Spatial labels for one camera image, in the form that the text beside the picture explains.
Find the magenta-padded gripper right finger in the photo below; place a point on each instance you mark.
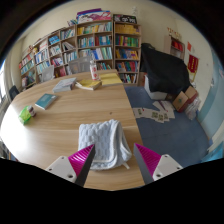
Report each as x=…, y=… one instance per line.
x=160, y=165

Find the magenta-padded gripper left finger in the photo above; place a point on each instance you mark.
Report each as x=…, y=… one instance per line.
x=63, y=168

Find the white knitted towel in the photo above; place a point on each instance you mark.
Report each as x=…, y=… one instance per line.
x=103, y=140

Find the scattered paper sheets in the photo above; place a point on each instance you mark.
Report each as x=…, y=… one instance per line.
x=156, y=113

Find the green plastic bag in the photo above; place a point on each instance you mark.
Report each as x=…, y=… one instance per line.
x=24, y=115

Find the teal book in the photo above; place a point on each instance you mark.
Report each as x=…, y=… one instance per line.
x=45, y=101

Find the brown cardboard box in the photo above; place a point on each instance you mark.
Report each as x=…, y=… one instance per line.
x=183, y=99

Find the white box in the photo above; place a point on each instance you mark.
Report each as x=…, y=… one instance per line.
x=154, y=93

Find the grey book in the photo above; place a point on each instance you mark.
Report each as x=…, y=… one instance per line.
x=65, y=84

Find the yellow book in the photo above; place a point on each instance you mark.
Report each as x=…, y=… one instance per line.
x=88, y=84

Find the dark office chair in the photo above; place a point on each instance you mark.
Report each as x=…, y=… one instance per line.
x=13, y=92

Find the black cloth cover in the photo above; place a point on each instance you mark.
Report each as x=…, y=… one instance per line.
x=165, y=71

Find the grey mesh chair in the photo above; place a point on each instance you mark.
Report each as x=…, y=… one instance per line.
x=48, y=73
x=79, y=65

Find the yellow folder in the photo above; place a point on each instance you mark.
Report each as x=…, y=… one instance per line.
x=111, y=79

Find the white plastic bottle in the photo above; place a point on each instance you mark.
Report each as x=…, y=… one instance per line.
x=94, y=71

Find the small wooden shelf unit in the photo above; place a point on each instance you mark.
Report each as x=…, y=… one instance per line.
x=175, y=46

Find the wooden bookshelf with books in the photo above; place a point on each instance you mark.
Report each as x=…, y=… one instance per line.
x=100, y=40

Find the red wall hanging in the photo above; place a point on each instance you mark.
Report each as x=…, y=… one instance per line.
x=193, y=63

